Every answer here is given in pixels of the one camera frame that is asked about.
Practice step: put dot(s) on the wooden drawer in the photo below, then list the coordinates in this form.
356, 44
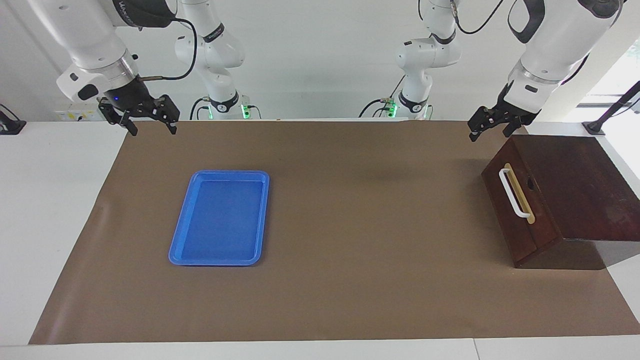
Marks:
504, 212

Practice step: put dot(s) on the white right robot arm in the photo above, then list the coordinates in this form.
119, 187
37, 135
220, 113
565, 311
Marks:
90, 40

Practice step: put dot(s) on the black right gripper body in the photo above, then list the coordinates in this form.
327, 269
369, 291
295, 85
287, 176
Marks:
130, 100

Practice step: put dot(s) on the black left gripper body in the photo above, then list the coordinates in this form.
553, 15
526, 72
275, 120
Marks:
515, 112

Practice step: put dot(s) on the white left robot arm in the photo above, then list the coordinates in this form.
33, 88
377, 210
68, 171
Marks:
560, 45

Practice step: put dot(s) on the white wall socket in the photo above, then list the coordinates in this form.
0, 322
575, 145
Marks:
75, 116

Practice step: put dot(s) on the black camera stand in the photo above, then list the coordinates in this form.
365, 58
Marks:
595, 126

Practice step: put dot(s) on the black clamp mount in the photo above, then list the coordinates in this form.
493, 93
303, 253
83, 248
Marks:
10, 126

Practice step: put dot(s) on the blue plastic tray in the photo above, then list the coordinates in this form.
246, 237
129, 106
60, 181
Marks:
220, 220

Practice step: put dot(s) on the brown table mat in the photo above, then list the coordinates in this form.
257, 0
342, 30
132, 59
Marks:
350, 250

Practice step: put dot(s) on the dark wooden cabinet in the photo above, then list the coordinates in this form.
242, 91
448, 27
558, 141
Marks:
590, 200

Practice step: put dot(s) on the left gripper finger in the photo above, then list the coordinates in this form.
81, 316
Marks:
481, 120
513, 129

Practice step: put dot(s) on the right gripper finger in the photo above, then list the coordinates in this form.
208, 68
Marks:
128, 122
171, 112

